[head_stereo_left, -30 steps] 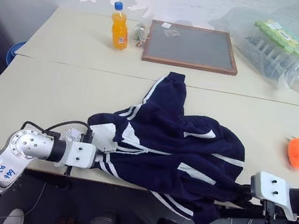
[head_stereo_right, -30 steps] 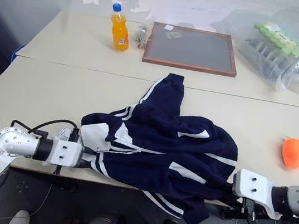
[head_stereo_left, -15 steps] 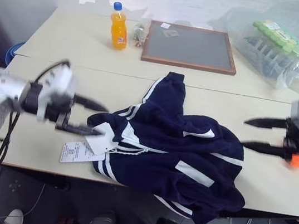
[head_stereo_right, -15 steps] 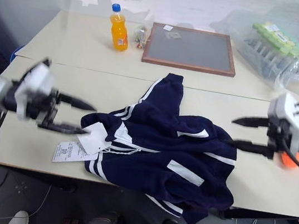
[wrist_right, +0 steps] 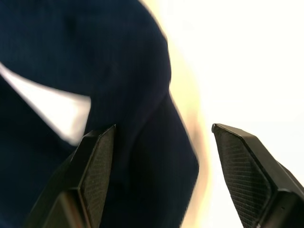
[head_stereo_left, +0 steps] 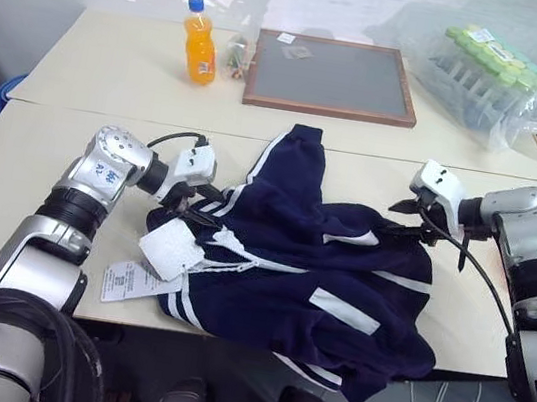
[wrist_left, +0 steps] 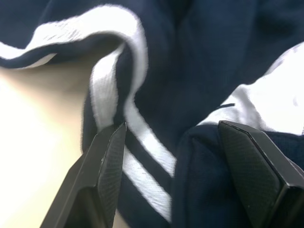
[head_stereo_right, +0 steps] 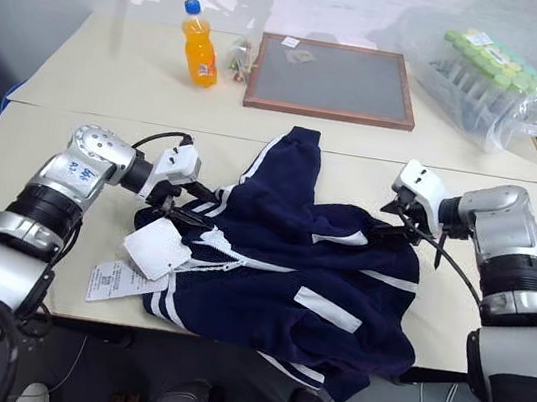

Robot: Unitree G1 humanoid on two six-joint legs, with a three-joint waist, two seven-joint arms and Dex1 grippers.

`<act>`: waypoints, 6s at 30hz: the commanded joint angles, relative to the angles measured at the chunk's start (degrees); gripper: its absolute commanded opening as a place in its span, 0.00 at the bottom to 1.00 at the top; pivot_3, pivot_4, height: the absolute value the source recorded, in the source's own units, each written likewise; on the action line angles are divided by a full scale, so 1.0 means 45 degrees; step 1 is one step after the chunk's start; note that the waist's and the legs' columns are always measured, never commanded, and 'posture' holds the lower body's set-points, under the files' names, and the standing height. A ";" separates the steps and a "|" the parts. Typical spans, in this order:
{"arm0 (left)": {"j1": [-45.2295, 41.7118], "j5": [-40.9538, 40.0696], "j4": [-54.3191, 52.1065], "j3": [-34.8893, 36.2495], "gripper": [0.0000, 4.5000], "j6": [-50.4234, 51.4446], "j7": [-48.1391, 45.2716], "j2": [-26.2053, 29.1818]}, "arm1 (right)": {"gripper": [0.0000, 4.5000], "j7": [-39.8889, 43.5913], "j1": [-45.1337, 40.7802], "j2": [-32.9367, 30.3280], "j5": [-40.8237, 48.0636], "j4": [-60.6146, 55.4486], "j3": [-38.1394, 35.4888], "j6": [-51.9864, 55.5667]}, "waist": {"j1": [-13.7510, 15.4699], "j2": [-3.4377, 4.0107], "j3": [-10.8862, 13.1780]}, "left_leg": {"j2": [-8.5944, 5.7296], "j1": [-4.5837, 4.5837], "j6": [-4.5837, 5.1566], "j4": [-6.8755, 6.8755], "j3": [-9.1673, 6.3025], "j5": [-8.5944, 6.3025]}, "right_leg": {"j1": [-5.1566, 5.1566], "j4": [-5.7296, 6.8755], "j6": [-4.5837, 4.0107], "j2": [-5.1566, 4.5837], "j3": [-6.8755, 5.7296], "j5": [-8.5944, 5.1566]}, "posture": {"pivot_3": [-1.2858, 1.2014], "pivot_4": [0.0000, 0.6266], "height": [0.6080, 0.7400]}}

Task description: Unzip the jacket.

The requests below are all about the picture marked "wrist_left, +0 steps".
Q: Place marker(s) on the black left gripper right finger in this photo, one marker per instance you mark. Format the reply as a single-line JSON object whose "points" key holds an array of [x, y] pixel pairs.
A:
{"points": [[259, 171]]}

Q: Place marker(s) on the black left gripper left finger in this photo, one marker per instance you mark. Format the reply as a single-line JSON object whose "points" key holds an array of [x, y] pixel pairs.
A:
{"points": [[95, 180]]}

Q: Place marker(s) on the navy and white jacket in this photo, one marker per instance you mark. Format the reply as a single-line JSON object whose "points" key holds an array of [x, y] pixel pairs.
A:
{"points": [[197, 59]]}

